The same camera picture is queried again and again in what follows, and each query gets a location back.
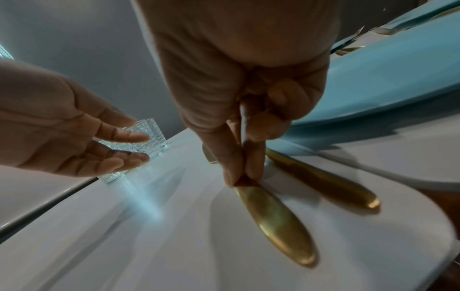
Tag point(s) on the clear patterned glass tumbler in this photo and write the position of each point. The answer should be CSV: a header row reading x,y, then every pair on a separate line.
x,y
151,149
158,132

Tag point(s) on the large light blue plate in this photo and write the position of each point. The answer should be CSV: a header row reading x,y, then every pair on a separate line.
x,y
377,82

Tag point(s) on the white underplate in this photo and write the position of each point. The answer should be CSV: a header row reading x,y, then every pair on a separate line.
x,y
413,147

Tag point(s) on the gold cutlery piece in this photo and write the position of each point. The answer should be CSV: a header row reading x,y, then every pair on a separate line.
x,y
209,155

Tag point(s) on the gold fork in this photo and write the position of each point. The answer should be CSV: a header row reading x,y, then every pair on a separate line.
x,y
350,49

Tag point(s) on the white placemat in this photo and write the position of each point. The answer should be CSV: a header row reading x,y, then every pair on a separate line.
x,y
179,227

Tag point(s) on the person's right hand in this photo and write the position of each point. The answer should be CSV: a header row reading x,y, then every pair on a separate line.
x,y
230,42

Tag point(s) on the person's left hand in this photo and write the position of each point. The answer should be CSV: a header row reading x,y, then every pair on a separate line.
x,y
46,122

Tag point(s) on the gold table knife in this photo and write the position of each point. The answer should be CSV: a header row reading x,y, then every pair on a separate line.
x,y
276,224

